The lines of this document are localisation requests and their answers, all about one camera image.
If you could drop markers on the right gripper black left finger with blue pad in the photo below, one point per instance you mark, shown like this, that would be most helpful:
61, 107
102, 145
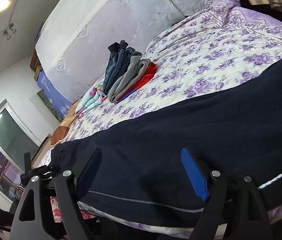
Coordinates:
48, 208

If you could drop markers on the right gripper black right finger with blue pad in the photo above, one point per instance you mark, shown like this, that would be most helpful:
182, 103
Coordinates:
237, 197

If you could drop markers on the dark navy pants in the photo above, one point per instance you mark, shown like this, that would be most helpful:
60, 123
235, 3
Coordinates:
237, 132

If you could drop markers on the orange brown pillow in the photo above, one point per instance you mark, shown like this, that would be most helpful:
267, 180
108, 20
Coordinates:
64, 127

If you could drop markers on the blue picture poster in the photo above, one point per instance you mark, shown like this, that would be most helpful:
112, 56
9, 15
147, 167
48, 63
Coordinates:
57, 104

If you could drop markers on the pastel patterned folded cloth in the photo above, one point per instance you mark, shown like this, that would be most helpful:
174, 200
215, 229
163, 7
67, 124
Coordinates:
91, 99

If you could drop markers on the red folded garment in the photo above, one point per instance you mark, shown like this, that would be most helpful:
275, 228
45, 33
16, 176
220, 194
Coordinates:
147, 76

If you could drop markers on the grey folded garment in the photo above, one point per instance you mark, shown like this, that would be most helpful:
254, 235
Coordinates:
134, 72

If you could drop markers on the dark blue folded jeans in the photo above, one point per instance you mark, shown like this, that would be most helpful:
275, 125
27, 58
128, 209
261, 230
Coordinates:
118, 62

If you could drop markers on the white embroidered headboard cover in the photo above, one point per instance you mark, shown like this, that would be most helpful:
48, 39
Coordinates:
74, 40

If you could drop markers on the window with white frame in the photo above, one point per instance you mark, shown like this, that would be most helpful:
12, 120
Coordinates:
15, 140

